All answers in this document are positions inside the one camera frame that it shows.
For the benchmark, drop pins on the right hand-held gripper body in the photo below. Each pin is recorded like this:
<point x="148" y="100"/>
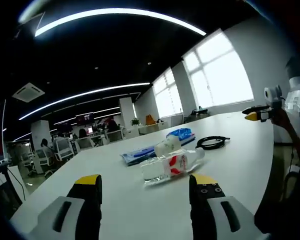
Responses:
<point x="273" y="97"/>

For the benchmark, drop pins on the ceiling air conditioner vent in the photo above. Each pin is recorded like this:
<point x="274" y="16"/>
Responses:
<point x="28" y="92"/>

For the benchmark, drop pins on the narrow bright window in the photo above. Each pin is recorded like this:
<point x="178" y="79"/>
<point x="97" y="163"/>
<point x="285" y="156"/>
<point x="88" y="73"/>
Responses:
<point x="167" y="95"/>

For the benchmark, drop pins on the long curved ceiling light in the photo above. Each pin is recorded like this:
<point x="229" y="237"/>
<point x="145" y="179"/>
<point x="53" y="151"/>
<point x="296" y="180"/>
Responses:
<point x="115" y="12"/>

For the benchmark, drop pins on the clear water bottle red label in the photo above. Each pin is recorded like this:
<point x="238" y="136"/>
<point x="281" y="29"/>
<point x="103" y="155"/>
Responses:
<point x="175" y="163"/>

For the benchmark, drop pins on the small white bottle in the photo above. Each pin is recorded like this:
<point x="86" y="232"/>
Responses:
<point x="167" y="146"/>

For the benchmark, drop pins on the person's dark clothing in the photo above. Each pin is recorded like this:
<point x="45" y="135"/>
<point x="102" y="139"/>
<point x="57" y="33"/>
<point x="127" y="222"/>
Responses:
<point x="285" y="200"/>

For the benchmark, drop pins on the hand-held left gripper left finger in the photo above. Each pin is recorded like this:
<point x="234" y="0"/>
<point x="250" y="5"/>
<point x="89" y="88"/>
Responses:
<point x="65" y="215"/>

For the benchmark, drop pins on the large bright window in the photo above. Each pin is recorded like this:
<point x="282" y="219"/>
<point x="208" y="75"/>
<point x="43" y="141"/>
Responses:
<point x="220" y="72"/>

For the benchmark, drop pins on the blue and white plastic bag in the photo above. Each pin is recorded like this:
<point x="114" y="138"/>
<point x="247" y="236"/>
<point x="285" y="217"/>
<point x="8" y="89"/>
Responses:
<point x="181" y="135"/>

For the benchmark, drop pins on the white worn device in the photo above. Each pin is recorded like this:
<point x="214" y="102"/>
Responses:
<point x="296" y="87"/>

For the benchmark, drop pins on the long straight ceiling light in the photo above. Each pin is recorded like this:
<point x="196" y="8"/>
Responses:
<point x="85" y="94"/>

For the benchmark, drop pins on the white table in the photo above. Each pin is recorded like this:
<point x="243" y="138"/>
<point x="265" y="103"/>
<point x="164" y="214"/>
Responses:
<point x="140" y="200"/>

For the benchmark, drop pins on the white pillar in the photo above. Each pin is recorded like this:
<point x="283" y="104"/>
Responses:
<point x="126" y="110"/>
<point x="40" y="132"/>

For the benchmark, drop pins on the white office chair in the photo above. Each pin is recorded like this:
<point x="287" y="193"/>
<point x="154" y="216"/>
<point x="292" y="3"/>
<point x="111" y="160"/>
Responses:
<point x="43" y="162"/>
<point x="85" y="143"/>
<point x="63" y="148"/>
<point x="115" y="136"/>

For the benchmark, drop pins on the blue packet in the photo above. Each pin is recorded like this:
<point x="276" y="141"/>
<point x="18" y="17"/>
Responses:
<point x="137" y="154"/>

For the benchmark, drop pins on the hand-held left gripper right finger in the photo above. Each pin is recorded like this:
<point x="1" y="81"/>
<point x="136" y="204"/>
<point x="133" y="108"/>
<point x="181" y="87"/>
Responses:
<point x="215" y="212"/>

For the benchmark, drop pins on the green potted plant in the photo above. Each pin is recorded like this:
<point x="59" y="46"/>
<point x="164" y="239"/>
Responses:
<point x="135" y="122"/>

